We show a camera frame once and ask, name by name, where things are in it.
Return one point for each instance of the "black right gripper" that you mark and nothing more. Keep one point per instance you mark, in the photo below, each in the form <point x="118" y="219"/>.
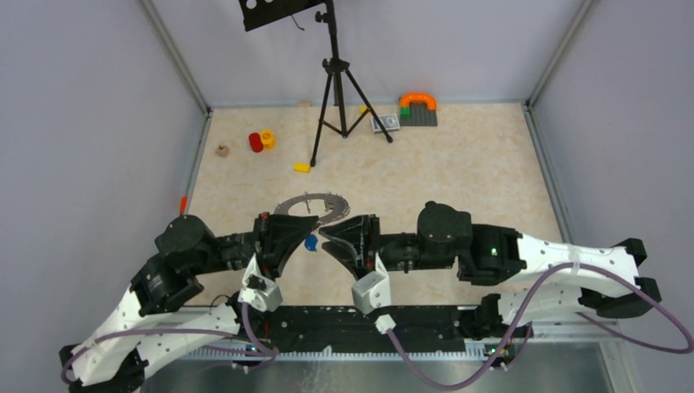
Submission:
<point x="356" y="230"/>

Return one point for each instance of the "yellow plastic cylinder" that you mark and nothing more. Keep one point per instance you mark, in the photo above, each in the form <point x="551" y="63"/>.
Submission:
<point x="268" y="139"/>

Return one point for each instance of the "blue plastic key tag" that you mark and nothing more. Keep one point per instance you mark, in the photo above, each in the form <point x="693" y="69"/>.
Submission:
<point x="311" y="243"/>

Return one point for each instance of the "red plastic cylinder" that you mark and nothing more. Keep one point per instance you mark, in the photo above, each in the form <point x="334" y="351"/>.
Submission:
<point x="256" y="142"/>

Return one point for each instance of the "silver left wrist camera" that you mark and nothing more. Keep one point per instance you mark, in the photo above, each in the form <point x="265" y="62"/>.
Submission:
<point x="258" y="291"/>

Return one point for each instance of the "blue playing card box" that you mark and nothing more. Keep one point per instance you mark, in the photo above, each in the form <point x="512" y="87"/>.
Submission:
<point x="390" y="123"/>

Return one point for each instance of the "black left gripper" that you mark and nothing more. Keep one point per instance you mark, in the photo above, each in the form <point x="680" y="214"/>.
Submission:
<point x="276" y="235"/>

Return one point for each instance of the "yellow lego brick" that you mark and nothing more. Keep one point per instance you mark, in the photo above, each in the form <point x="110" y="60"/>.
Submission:
<point x="302" y="167"/>

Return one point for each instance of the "small wooden block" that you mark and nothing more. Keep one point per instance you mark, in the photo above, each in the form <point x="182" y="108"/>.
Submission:
<point x="222" y="151"/>

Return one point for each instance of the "orange plastic arch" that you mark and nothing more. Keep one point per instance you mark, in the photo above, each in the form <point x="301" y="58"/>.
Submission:
<point x="418" y="98"/>

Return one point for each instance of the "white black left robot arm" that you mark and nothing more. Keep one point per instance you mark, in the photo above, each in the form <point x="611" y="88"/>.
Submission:
<point x="133" y="343"/>

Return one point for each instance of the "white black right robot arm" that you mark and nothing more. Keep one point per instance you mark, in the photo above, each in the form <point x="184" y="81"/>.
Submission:
<point x="558" y="278"/>

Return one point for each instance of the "black perforated mount plate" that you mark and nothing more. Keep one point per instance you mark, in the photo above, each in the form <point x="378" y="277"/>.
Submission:
<point x="259" y="13"/>

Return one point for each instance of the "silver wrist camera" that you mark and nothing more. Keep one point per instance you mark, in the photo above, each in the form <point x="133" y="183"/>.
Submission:
<point x="372" y="296"/>
<point x="258" y="291"/>

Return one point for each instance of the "black tripod stand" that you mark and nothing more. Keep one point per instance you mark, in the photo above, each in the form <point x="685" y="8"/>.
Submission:
<point x="335" y="68"/>

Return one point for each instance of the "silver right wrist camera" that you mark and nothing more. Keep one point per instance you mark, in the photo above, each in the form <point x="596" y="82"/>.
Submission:
<point x="372" y="296"/>

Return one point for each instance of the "grey lego baseplate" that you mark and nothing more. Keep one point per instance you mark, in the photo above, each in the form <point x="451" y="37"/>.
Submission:
<point x="420" y="117"/>

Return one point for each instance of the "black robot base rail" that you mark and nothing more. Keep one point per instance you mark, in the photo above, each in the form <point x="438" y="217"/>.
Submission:
<point x="420" y="329"/>

